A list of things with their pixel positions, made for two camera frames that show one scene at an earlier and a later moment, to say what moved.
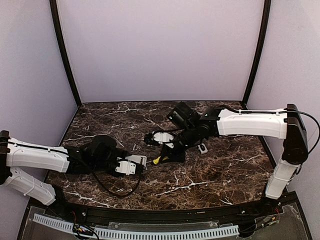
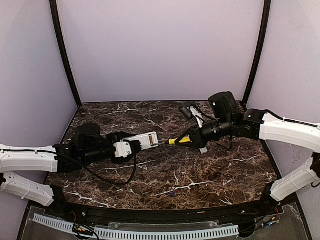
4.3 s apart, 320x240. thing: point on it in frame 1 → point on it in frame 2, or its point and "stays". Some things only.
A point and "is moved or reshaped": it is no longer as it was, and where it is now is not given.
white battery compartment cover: [202, 148] stays
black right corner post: [267, 16] stays
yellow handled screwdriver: [156, 160] is moved or reshaped
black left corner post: [55, 13] stays
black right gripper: [173, 149] → [196, 136]
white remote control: [137, 158] → [147, 140]
